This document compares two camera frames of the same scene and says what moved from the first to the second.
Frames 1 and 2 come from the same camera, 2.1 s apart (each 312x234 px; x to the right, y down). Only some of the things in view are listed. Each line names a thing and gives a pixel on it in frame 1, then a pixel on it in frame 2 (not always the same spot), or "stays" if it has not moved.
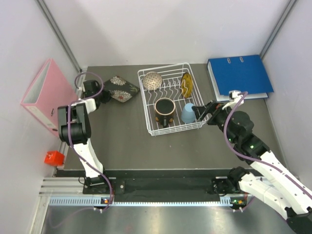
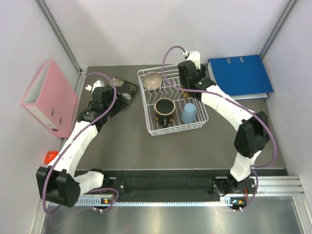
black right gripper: (212, 107) to (202, 71)
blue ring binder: (244, 73) stays
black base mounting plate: (113, 186) stays
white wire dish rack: (168, 93) stays
